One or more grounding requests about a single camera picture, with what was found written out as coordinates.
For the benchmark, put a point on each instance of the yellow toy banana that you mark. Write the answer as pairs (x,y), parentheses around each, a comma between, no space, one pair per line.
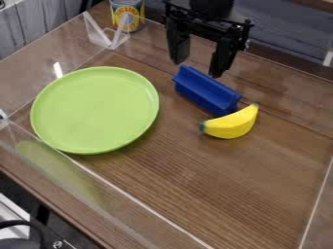
(235,125)

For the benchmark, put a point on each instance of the clear acrylic corner bracket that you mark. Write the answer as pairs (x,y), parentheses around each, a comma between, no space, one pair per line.
(109,38)

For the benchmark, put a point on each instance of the blue plastic block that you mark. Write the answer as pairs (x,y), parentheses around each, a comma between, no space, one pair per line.
(208,92)

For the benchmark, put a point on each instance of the clear acrylic tray wall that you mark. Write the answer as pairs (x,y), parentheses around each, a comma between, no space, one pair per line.
(125,207)

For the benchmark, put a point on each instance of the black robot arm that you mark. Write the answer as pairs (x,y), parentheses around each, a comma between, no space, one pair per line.
(211,20)

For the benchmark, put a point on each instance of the green round plate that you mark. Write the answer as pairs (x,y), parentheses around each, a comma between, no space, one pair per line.
(96,110)

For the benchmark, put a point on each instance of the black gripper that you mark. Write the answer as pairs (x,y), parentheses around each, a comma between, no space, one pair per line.
(213,20)

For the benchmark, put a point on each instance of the yellow labelled tin can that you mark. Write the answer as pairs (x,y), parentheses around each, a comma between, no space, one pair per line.
(129,11)

